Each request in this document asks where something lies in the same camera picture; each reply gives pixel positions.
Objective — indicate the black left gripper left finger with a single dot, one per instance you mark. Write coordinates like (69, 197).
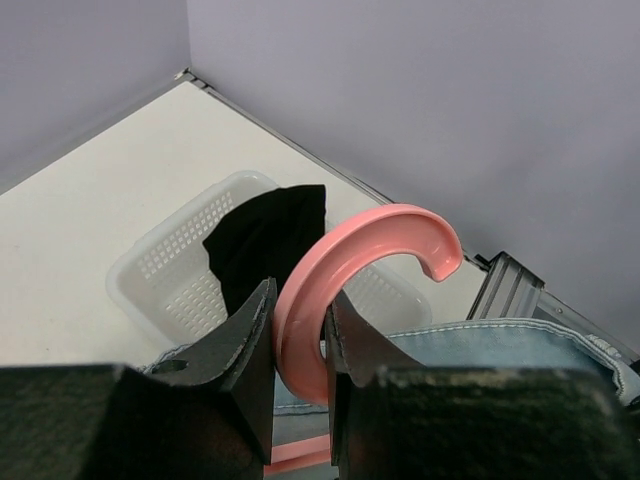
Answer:
(204, 413)

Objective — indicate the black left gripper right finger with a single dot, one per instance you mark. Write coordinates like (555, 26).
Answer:
(528, 423)

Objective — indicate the pink plastic hanger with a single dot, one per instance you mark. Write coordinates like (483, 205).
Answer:
(326, 354)

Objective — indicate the light blue denim shirt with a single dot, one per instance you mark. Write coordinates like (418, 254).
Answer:
(500, 345)

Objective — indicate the black skirt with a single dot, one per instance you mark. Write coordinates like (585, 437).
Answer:
(264, 237)

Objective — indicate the white perforated plastic basket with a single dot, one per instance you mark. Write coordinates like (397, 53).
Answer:
(164, 284)

